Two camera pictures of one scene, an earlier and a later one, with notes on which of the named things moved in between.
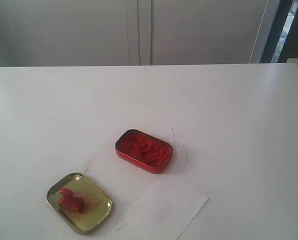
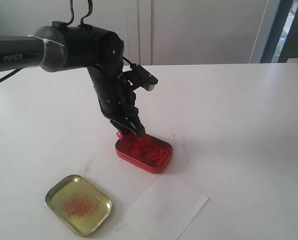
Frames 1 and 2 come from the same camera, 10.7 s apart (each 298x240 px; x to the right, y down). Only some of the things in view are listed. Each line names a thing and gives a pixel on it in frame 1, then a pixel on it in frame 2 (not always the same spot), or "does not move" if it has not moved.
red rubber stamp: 71,200 -> 120,135
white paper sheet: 166,211 does not move
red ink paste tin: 144,151 does not move
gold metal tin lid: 97,206 does not move
